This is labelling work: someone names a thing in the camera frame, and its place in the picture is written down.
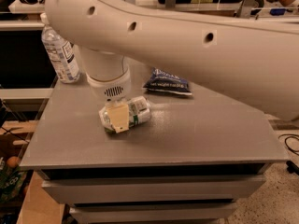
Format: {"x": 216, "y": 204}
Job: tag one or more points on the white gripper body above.
{"x": 109, "y": 89}

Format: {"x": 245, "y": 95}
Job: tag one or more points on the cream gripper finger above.
{"x": 118, "y": 112}

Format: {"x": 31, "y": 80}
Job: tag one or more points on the green white 7up can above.
{"x": 139, "y": 112}

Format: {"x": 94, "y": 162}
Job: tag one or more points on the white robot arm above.
{"x": 253, "y": 62}

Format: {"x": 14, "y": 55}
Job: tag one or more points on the blue kettle chips bag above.
{"x": 163, "y": 81}

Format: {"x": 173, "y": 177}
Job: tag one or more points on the clear plastic water bottle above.
{"x": 60, "y": 53}

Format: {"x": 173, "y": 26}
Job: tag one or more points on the upper grey drawer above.
{"x": 152, "y": 189}

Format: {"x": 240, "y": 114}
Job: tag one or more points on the grey drawer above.
{"x": 152, "y": 213}
{"x": 152, "y": 189}

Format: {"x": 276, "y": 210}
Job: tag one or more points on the orange fruit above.
{"x": 13, "y": 161}

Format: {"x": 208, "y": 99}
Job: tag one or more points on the green package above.
{"x": 12, "y": 186}

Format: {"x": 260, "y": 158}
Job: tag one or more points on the lower grey drawer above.
{"x": 152, "y": 213}

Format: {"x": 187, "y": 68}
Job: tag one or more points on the blue object on shelf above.
{"x": 277, "y": 11}

